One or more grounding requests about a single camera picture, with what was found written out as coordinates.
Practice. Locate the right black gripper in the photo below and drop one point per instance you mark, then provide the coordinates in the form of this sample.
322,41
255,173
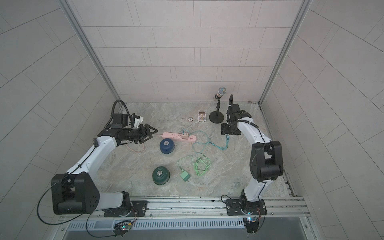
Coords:
224,129

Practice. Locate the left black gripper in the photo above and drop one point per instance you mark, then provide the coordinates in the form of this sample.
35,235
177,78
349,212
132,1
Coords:
142,133

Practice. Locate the pink power strip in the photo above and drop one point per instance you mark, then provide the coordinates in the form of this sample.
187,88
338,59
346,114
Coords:
178,137

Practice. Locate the pink USB charger adapter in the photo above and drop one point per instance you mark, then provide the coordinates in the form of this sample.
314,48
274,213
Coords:
185,136

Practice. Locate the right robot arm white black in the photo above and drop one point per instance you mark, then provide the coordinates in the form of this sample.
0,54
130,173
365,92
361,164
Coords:
266,160

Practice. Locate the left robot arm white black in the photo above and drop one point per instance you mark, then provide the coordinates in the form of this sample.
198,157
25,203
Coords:
75,193

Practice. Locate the black microphone stand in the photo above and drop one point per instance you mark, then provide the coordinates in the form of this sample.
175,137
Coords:
216,116

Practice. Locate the small playing card box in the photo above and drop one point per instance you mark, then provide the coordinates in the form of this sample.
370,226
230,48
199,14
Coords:
202,117

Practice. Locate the silver microphone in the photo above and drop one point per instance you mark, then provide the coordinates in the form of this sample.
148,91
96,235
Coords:
221,92

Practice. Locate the green USB charger adapter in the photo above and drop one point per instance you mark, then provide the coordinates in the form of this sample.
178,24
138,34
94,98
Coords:
185,176

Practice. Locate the right controller board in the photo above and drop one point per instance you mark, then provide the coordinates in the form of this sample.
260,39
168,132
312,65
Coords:
251,225

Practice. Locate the left controller board green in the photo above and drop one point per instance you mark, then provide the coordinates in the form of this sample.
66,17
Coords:
122,228

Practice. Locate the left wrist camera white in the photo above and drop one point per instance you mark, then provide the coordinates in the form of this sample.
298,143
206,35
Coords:
137,121

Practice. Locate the blue cordless meat grinder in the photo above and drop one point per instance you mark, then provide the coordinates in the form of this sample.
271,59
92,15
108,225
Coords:
167,146

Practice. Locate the green cordless meat grinder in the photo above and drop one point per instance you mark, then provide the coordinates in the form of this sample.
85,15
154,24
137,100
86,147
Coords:
161,175

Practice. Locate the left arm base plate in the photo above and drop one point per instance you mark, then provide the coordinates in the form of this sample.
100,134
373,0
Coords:
134,209

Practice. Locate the aluminium rail frame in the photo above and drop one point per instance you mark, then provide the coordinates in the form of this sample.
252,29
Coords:
158,208

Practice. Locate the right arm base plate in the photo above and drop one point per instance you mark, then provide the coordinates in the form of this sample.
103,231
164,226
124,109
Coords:
245,208

